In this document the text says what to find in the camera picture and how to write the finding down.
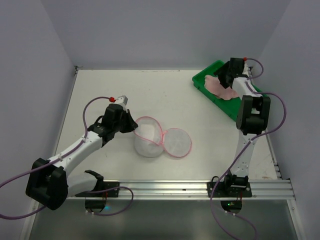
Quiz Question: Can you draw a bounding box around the aluminium mounting rail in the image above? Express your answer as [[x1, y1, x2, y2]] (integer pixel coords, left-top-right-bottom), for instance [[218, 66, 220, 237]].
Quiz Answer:
[[71, 179, 295, 200]]

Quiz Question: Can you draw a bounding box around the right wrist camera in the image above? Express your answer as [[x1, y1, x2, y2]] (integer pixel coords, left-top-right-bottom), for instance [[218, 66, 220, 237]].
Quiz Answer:
[[242, 57, 250, 79]]

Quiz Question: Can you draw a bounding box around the pink bra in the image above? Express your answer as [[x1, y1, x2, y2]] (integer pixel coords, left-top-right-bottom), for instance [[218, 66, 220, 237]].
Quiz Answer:
[[204, 75, 239, 101]]

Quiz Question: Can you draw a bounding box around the white garment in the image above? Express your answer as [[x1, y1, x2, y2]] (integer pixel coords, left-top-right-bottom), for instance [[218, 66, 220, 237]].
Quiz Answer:
[[138, 124, 157, 141]]

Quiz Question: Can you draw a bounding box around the white mesh laundry bag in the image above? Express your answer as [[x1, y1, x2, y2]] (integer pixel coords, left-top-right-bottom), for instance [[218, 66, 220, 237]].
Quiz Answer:
[[133, 116, 192, 159]]

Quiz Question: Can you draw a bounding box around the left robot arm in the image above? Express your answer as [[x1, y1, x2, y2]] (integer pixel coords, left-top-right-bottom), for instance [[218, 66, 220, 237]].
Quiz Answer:
[[25, 103, 138, 210]]

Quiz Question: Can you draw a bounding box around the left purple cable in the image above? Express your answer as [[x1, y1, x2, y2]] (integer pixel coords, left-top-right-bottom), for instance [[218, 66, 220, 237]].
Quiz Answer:
[[0, 95, 135, 221]]

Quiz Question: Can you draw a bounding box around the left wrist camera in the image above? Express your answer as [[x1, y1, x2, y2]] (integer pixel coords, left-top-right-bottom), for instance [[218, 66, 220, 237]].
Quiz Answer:
[[114, 95, 128, 108]]

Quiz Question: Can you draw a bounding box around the purple cable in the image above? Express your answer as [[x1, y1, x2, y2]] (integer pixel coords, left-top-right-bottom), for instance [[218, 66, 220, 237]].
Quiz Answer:
[[209, 56, 287, 240], [0, 95, 135, 221]]

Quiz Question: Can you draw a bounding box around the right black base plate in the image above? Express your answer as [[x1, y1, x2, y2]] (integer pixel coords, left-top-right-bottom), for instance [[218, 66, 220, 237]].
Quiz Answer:
[[206, 174, 253, 198]]

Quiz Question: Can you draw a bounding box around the green plastic tray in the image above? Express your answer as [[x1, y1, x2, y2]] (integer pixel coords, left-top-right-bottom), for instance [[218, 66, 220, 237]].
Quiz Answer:
[[191, 59, 268, 123]]

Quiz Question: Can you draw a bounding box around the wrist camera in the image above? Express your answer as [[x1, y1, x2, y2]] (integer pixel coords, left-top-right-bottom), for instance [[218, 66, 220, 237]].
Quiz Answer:
[[242, 57, 250, 79], [114, 95, 128, 108]]

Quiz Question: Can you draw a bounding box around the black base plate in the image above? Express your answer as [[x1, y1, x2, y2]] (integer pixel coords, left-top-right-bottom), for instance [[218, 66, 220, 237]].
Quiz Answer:
[[100, 181, 120, 199], [206, 174, 253, 198]]

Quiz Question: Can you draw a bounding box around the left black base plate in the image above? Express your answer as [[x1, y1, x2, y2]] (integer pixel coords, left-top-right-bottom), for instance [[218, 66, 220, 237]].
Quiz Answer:
[[100, 181, 120, 199]]

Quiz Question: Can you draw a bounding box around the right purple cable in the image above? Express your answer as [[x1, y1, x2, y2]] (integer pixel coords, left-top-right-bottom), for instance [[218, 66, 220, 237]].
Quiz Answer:
[[209, 56, 287, 240]]

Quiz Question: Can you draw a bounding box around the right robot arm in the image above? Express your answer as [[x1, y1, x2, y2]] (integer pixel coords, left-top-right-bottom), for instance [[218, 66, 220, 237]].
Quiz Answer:
[[207, 57, 271, 199]]

